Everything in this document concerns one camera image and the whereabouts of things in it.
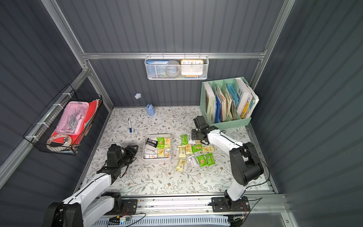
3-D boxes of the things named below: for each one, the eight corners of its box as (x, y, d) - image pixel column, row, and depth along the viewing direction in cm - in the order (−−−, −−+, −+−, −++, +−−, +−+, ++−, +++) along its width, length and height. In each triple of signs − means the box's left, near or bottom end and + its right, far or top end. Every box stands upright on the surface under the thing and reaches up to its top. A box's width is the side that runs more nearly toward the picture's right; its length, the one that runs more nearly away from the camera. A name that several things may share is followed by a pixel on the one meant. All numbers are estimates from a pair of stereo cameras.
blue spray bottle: (148, 116, 117) (146, 107, 109) (149, 112, 120) (147, 103, 112) (154, 116, 117) (152, 107, 109) (155, 112, 120) (153, 103, 112)
